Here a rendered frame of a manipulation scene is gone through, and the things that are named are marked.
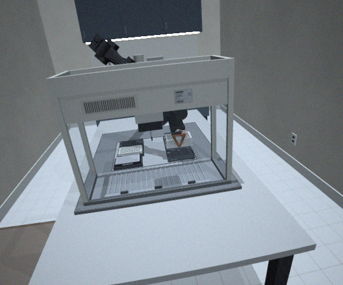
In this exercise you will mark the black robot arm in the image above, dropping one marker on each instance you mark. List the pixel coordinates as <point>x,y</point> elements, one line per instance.
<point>106,51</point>

